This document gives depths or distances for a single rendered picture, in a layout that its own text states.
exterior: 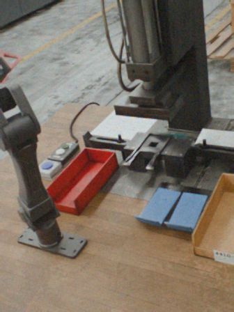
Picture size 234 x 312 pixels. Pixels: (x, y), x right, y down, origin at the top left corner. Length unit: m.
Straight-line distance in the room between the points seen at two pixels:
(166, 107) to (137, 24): 0.24
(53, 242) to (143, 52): 0.56
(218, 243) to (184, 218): 0.11
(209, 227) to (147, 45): 0.50
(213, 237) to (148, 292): 0.22
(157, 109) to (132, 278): 0.46
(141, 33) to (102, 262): 0.59
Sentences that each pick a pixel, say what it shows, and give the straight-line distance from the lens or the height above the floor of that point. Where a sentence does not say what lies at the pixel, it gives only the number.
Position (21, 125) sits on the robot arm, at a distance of 0.95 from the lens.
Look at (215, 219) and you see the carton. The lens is 1.17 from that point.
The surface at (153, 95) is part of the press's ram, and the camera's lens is 1.19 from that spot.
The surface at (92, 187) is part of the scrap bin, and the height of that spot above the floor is 0.94.
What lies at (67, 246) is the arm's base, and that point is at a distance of 1.18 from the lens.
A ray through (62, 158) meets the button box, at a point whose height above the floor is 0.93.
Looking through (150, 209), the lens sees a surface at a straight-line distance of 1.20.
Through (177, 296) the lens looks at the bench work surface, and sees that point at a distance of 1.02.
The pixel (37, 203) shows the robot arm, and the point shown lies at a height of 1.05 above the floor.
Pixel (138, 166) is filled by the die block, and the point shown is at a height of 0.92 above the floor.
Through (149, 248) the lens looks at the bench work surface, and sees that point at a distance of 1.13.
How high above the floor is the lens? 1.71
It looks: 33 degrees down
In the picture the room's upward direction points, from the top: 11 degrees counter-clockwise
